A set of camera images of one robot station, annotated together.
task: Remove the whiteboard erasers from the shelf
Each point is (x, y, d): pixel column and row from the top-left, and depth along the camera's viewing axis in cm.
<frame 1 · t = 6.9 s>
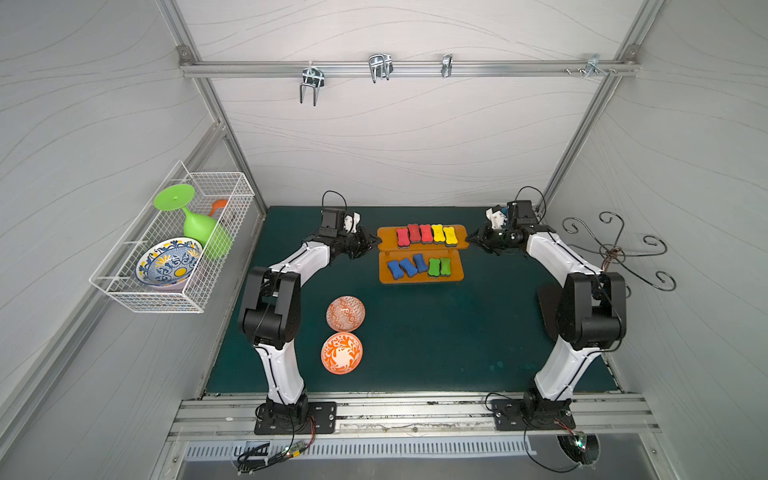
left hand: (384, 241, 92), fingers closed
right hand: (467, 237, 93), fingers closed
orange patterned bowl far: (345, 313, 92), on the table
orange floral bowl near: (341, 353, 85), on the table
red eraser leftmost: (403, 238, 93), point 15 cm above the table
red eraser: (414, 233, 95), point 15 cm above the table
red eraser 2: (426, 234, 95), point 15 cm above the table
yellow eraser left: (438, 232, 95), point 15 cm above the table
yellow eraser right: (450, 236, 94), point 15 cm above the table
blue eraser left: (395, 269, 102), on the table
blue eraser middle: (409, 268, 103), on the table
blue eraser right: (420, 263, 103), point 2 cm above the table
green eraser left: (434, 267, 103), on the table
green eraser right: (445, 266, 103), on the table
bronze metal hook stand: (614, 257, 69), point 31 cm above the table

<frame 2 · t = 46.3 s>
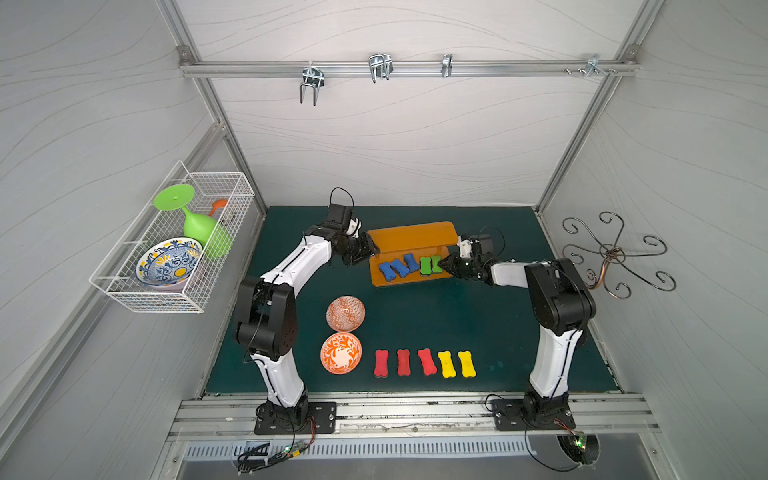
left hand: (377, 251, 90), fingers open
right hand: (440, 261, 102), fingers closed
red eraser leftmost: (381, 363, 82), on the table
red eraser: (403, 362, 82), on the table
red eraser 2: (427, 361, 83), on the table
yellow eraser left: (447, 364, 82), on the table
yellow eraser right: (466, 364, 82), on the table
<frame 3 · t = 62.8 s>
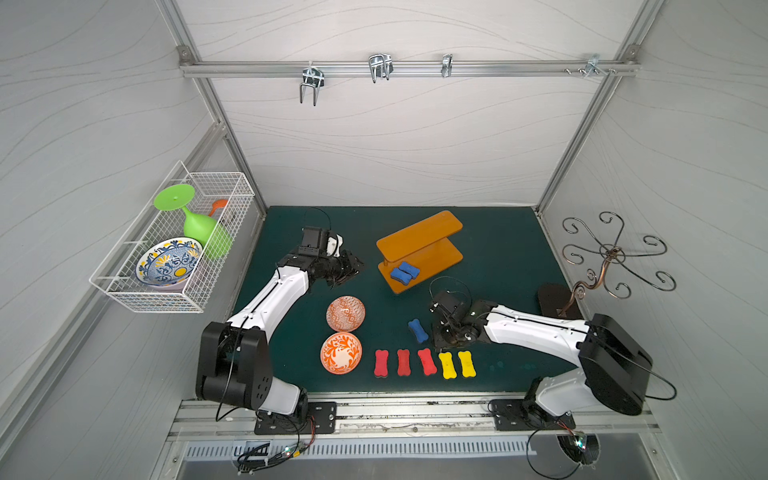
left hand: (363, 267, 84), fingers open
right hand: (434, 337, 85), fingers open
blue eraser left: (401, 276, 100), on the table
blue eraser middle: (412, 270, 102), on the table
blue eraser right: (415, 327, 89), on the table
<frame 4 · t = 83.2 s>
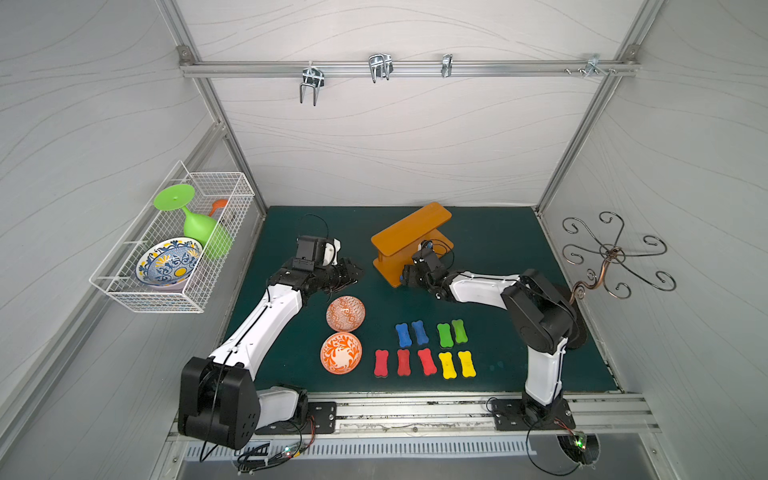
left hand: (361, 273, 81), fingers open
right hand: (411, 269, 98), fingers open
blue eraser middle: (404, 337, 88), on the table
